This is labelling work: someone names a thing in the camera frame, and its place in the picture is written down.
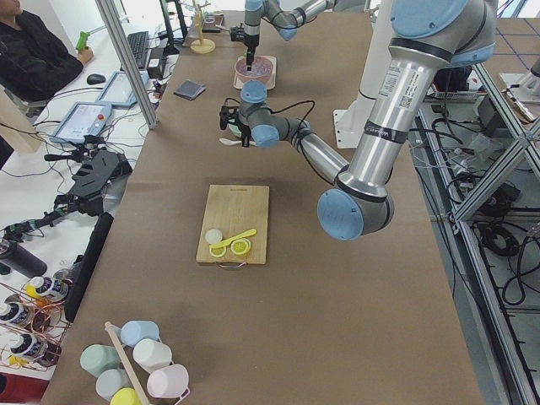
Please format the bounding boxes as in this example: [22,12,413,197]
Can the black cylinder bottle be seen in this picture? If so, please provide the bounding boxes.
[0,238,47,278]

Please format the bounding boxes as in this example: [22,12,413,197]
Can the aluminium frame post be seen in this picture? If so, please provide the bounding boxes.
[95,0,158,130]

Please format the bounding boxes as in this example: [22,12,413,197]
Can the near blue teach pendant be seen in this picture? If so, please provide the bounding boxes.
[50,102,112,144]

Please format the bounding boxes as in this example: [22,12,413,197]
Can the white ceramic spoon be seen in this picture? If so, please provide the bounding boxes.
[219,138,242,146]

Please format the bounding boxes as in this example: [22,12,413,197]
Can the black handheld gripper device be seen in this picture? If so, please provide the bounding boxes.
[3,135,132,242]

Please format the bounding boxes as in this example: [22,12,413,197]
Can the wooden mug tree stand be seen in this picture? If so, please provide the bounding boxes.
[190,1,215,54]

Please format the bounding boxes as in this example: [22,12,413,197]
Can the black keyboard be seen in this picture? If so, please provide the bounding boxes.
[127,31,149,70]

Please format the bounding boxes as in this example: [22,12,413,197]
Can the bamboo cutting board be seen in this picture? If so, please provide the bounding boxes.
[196,184,270,265]

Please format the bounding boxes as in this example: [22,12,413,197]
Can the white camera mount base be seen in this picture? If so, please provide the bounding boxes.
[333,0,393,149]

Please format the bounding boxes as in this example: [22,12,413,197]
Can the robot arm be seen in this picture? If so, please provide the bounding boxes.
[220,1,497,240]
[229,0,337,72]

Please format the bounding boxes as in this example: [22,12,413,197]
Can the grey folded cloth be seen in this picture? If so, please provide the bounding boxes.
[173,80,206,100]

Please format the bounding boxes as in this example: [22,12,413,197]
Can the person in black jacket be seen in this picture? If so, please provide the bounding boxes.
[1,1,94,102]

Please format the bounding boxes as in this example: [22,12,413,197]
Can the copper wire bottle rack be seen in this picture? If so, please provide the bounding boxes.
[1,276,72,372]

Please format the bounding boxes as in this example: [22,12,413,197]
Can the pink plastic cup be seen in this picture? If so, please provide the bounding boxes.
[147,364,190,398]

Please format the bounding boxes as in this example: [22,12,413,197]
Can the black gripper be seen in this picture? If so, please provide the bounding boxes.
[229,24,252,72]
[219,100,248,148]

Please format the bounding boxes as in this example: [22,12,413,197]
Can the yellow plastic spoon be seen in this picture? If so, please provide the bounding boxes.
[209,228,257,249]

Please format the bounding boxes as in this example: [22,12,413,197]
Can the peeled white lemon end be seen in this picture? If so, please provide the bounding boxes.
[204,228,223,245]

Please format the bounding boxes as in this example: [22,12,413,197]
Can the lemon slice near handle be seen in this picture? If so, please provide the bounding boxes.
[229,238,251,257]

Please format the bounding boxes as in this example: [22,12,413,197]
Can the black computer mouse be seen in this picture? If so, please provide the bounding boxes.
[86,73,106,85]

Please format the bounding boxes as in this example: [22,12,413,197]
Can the blue plastic cup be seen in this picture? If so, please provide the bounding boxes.
[120,320,159,348]

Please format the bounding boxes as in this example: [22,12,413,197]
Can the pink bowl of ice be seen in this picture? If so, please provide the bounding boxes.
[234,56,273,88]

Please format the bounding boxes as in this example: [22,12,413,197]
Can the far blue teach pendant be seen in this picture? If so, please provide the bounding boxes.
[95,71,137,108]

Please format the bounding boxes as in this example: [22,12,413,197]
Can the yellow plastic cup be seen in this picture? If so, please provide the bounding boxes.
[110,387,142,405]

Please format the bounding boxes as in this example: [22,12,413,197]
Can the blue teach pendant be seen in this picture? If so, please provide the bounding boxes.
[95,71,137,108]
[50,102,112,144]

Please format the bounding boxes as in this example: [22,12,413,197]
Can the grey plastic cup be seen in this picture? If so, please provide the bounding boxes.
[95,369,132,401]

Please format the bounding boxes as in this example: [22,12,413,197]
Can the black foam bar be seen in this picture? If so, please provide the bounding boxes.
[64,213,114,323]

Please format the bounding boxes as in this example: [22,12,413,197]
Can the white plastic cup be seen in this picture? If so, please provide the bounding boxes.
[132,338,172,373]

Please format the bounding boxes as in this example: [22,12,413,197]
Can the green plastic cup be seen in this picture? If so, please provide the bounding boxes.
[79,344,121,377]

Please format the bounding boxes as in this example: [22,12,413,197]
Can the lemon slice by peeled lemon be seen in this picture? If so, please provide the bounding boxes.
[208,246,227,258]

